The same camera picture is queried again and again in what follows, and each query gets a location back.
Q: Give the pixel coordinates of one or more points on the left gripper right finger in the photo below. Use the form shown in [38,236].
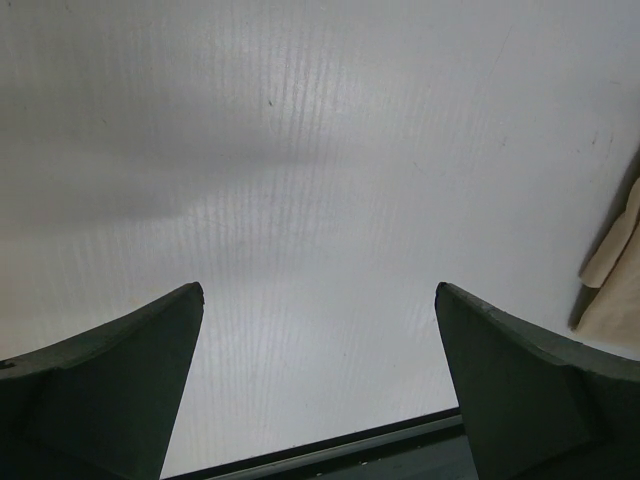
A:
[535,404]

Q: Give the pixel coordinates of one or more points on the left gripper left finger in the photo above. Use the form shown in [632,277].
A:
[101,404]

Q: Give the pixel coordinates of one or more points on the beige t shirt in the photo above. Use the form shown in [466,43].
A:
[608,315]

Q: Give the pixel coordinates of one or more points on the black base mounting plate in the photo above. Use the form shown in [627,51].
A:
[433,446]

